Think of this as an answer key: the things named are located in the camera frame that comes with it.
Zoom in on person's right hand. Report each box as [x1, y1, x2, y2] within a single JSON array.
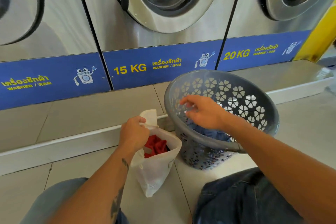
[[179, 94, 229, 131]]

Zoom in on person's left hand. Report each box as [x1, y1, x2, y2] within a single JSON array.
[[118, 116, 150, 153]]

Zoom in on blue garment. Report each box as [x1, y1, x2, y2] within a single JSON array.
[[185, 117, 231, 143]]

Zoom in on red garment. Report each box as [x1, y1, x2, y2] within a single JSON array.
[[143, 134, 170, 159]]

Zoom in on white mesh laundry bag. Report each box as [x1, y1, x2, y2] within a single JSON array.
[[130, 109, 183, 198]]

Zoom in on person's left forearm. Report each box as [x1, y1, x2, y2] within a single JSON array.
[[47, 145, 140, 224]]

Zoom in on person's right forearm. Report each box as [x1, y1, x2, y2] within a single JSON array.
[[222, 119, 336, 224]]

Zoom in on grey plastic laundry basket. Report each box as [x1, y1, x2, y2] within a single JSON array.
[[164, 70, 280, 170]]

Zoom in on person's blue denim shorts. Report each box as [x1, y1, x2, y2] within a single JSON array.
[[20, 167, 305, 224]]

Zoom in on yellow post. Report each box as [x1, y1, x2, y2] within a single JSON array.
[[293, 5, 336, 63]]

